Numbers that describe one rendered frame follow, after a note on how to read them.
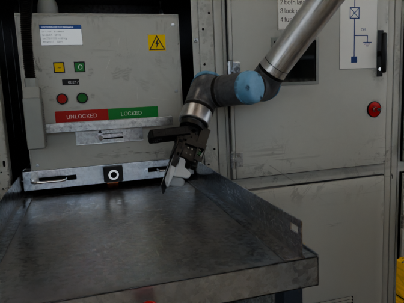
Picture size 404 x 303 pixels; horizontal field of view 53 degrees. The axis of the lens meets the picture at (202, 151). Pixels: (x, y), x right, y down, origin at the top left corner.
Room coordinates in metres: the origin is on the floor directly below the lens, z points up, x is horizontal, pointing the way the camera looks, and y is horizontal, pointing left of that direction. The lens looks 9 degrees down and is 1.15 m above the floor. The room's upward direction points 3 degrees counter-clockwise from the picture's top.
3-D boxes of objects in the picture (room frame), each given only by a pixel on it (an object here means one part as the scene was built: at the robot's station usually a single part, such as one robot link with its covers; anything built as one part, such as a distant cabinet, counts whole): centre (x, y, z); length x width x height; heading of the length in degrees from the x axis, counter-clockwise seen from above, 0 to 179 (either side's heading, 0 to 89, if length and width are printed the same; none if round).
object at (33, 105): (1.17, 0.48, 1.09); 0.08 x 0.05 x 0.17; 16
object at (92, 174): (1.31, 0.30, 0.89); 0.54 x 0.05 x 0.06; 106
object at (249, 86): (1.16, -0.11, 1.15); 0.12 x 0.12 x 0.09; 56
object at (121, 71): (1.30, 0.29, 1.15); 0.48 x 0.01 x 0.48; 106
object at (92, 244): (0.93, 0.19, 0.82); 0.68 x 0.62 x 0.06; 16
